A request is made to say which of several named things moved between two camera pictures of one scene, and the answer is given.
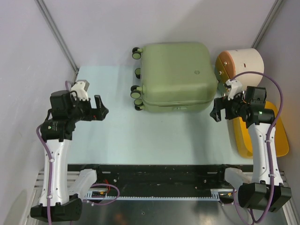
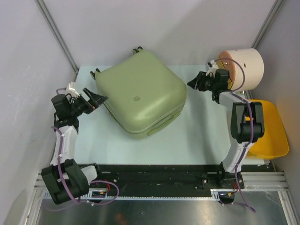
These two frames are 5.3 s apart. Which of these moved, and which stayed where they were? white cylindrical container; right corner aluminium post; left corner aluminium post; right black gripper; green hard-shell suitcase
Moved: right black gripper; green hard-shell suitcase
Stayed: white cylindrical container; left corner aluminium post; right corner aluminium post
